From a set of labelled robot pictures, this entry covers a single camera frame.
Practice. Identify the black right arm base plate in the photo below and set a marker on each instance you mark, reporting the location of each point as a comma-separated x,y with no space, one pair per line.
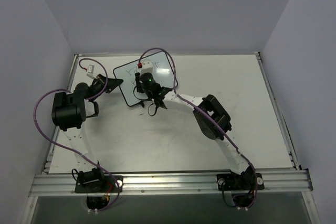
234,182

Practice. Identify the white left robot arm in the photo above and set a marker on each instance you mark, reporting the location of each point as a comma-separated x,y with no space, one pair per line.
69,113

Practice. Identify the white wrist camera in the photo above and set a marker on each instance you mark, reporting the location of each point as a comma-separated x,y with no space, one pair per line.
145,66
90,71

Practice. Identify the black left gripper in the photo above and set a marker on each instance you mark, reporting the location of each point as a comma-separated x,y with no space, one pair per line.
105,83

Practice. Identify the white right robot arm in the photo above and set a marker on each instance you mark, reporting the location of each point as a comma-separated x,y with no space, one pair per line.
211,117

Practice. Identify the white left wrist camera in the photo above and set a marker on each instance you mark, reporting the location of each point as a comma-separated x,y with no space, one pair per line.
90,71

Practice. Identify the small white whiteboard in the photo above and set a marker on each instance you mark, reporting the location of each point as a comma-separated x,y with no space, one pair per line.
162,73

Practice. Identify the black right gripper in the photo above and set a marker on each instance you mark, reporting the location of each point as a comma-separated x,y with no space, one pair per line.
138,83

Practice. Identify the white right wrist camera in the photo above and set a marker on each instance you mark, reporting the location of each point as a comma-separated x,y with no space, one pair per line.
145,66

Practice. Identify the aluminium left table rail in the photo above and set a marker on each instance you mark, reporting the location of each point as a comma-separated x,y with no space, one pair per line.
56,157

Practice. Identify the aluminium front rail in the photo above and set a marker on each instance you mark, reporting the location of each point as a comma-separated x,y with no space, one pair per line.
275,181

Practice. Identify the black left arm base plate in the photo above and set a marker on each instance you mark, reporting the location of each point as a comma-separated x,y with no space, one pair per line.
106,185

